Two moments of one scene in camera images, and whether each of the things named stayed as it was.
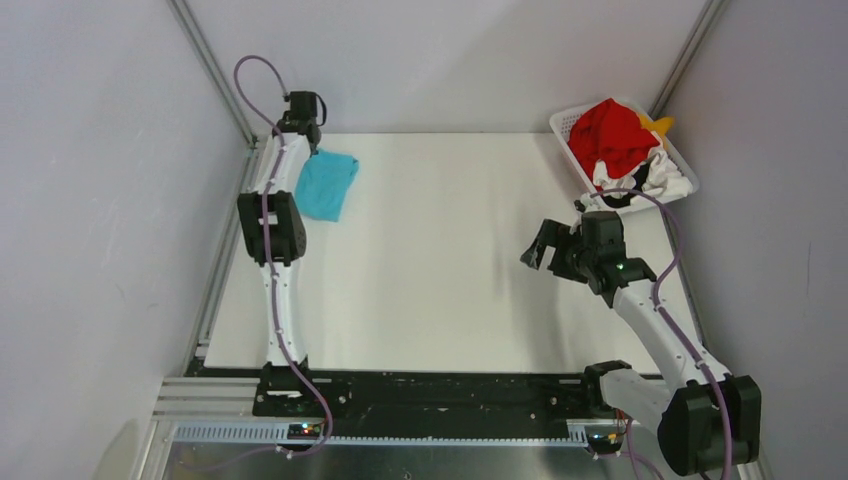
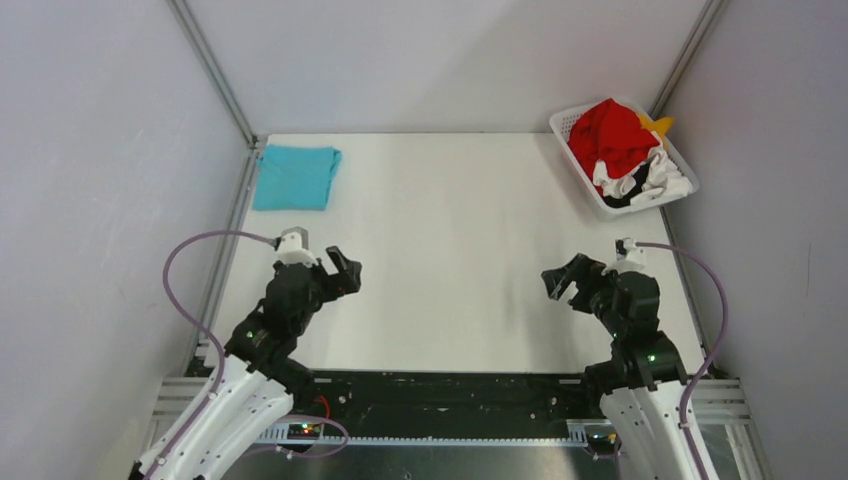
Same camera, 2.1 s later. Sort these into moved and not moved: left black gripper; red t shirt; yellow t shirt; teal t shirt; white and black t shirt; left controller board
Moved: teal t shirt; left black gripper
Not moved: left controller board; white and black t shirt; red t shirt; yellow t shirt
